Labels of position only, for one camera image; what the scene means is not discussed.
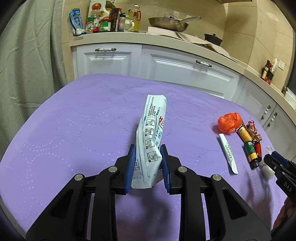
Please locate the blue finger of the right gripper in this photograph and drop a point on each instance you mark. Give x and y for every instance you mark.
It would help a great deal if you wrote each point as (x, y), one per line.
(282, 160)
(272, 161)

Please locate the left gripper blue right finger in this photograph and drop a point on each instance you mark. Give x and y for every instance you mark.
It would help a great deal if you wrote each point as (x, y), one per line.
(165, 168)

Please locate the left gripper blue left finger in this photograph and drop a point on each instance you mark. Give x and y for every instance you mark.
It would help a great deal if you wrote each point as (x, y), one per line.
(129, 168)

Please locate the clear plastic wrap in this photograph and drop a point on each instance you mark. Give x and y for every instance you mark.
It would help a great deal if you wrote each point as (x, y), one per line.
(266, 170)

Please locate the large white wipes packet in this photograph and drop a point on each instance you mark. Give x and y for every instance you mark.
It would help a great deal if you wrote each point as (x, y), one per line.
(148, 159)

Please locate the red label dark bottle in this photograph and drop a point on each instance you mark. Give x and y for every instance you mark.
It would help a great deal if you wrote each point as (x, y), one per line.
(258, 150)

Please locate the green yellow label bottle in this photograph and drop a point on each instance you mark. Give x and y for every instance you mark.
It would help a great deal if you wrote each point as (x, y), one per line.
(251, 154)

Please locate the small white green tube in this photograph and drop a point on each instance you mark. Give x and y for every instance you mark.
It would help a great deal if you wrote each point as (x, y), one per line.
(228, 152)

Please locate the red checkered ribbon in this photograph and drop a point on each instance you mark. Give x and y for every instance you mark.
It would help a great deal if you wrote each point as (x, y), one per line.
(252, 130)

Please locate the orange plastic bag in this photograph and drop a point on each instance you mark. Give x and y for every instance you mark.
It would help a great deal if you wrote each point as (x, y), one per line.
(228, 123)

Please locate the person's hand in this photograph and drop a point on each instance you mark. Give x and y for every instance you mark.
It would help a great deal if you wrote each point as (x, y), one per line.
(286, 216)

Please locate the purple tablecloth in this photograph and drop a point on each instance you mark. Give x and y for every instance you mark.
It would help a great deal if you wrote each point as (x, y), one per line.
(89, 123)

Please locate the red black box holder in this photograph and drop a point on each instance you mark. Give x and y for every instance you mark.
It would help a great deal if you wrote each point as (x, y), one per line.
(269, 77)

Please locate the dark olive oil bottle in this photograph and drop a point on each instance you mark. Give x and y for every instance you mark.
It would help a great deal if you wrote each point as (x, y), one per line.
(265, 70)

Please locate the black lidded pot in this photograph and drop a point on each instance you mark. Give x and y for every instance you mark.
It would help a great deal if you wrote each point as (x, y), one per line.
(213, 39)

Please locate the grey green curtain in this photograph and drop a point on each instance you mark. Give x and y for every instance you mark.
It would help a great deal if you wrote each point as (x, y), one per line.
(32, 65)

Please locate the steel frying pan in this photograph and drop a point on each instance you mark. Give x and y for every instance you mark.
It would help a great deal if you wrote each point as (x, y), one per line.
(172, 24)

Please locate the green label jar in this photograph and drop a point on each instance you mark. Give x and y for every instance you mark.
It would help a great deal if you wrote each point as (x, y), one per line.
(105, 25)

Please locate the yellow cooking oil bottle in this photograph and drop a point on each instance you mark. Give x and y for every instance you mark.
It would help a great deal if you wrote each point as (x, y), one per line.
(135, 16)

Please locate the blue white milk carton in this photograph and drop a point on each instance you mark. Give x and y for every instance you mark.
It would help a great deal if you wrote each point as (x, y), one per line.
(76, 22)

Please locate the red cap sauce bottle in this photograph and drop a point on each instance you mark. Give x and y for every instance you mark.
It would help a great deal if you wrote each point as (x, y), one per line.
(95, 16)

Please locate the white ceramic handle right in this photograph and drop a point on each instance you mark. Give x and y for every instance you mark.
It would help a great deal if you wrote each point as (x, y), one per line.
(272, 119)

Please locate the white ceramic handle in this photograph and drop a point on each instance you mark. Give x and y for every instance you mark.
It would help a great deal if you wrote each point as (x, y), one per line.
(272, 119)
(265, 112)

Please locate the white ceramic handle left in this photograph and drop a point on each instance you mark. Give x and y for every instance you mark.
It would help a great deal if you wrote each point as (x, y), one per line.
(265, 112)

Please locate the white wall socket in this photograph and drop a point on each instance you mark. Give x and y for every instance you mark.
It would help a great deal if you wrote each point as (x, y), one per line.
(281, 65)

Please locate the middle cabinet door handle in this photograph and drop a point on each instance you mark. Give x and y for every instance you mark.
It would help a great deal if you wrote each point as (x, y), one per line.
(203, 63)

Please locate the cabinet door handle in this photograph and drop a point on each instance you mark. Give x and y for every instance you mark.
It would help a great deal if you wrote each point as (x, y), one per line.
(105, 49)
(203, 63)

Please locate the left cabinet door handle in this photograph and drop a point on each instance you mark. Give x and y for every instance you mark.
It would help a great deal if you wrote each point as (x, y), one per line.
(105, 49)

